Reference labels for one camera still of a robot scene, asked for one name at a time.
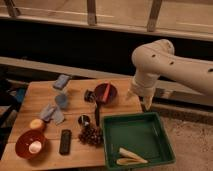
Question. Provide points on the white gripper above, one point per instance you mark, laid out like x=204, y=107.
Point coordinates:
x=143, y=86

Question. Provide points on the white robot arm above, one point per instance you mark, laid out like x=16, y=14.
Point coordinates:
x=156, y=59

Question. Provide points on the green plastic tray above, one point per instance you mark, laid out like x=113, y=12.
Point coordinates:
x=142, y=134

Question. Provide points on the red stick in bowl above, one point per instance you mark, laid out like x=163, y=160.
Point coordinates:
x=106, y=93

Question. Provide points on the dark red bowl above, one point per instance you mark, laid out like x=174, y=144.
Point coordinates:
x=99, y=91

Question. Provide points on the small dark jar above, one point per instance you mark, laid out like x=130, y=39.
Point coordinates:
x=89, y=96

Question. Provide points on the small black metal cup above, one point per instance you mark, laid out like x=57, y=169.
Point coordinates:
x=84, y=120

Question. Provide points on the brown pine cone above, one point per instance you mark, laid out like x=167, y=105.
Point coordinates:
x=91, y=135

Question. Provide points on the yellow corn husk piece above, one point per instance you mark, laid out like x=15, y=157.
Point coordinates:
x=126, y=161

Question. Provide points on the blue plastic cup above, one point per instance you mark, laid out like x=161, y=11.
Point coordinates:
x=62, y=101

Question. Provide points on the light blue crumpled cloth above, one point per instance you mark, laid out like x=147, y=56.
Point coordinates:
x=50, y=112

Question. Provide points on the yellow round fruit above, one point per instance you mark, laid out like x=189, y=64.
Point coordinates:
x=37, y=124

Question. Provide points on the white egg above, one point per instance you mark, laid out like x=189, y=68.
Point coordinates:
x=35, y=147

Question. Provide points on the orange bowl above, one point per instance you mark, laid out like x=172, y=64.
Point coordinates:
x=23, y=142

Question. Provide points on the dark chair at left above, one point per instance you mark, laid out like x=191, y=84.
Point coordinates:
x=11, y=98

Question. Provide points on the black handled utensil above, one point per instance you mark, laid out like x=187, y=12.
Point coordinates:
x=97, y=113

